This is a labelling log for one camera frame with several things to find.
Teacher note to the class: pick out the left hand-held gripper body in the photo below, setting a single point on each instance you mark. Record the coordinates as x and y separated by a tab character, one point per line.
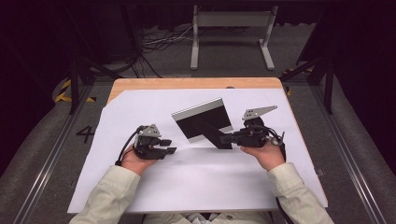
146	146

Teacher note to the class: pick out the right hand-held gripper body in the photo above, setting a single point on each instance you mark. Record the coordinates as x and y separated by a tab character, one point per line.
253	137

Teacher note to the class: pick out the person's left hand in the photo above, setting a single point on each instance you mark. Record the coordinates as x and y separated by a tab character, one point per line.
135	161

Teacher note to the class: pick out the person's right hand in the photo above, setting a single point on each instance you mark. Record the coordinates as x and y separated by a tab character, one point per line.
267	155

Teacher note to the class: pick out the white table sheet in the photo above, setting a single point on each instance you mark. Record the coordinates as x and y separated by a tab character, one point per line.
186	183

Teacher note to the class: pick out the wooden table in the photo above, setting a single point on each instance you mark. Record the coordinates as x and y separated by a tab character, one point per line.
193	83

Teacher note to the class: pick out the black metal stand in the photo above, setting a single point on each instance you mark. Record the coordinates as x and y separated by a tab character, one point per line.
327	84
74	84

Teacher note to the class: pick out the yellow black floor tape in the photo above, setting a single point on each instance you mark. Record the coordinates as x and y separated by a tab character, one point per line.
63	91

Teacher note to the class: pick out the grey metal stand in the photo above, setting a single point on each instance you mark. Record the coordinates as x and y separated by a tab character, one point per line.
232	19

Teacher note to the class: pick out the aluminium floor rail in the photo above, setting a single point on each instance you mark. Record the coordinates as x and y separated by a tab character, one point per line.
348	161
46	174

